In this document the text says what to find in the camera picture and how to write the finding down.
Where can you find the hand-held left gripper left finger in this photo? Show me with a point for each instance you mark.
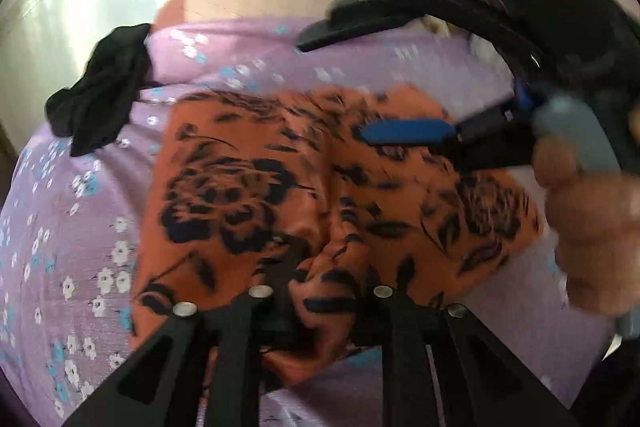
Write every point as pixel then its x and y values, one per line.
pixel 235 342

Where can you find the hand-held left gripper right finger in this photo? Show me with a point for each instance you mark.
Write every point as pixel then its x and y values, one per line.
pixel 405 337

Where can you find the orange black floral garment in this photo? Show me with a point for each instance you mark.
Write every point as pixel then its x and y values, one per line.
pixel 260 187

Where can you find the person's right hand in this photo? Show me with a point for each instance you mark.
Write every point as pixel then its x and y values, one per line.
pixel 595 237

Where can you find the purple floral bed sheet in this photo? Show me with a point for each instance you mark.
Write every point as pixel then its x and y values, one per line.
pixel 65 227

